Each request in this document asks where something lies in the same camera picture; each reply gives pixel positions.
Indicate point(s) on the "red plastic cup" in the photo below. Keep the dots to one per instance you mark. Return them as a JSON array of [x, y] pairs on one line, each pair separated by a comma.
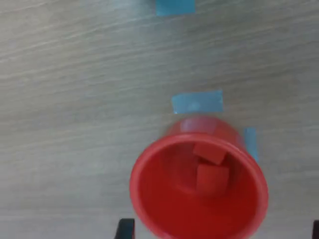
[[159, 199]]

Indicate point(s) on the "small blue tape patch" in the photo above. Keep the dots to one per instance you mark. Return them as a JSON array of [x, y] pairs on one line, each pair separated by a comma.
[[199, 102], [174, 6], [251, 143]]

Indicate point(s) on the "red cube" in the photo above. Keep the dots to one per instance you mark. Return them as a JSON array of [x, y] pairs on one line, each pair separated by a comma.
[[211, 180], [208, 153]]

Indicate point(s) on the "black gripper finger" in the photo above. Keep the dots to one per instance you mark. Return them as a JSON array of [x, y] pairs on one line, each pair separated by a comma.
[[125, 230], [316, 231]]

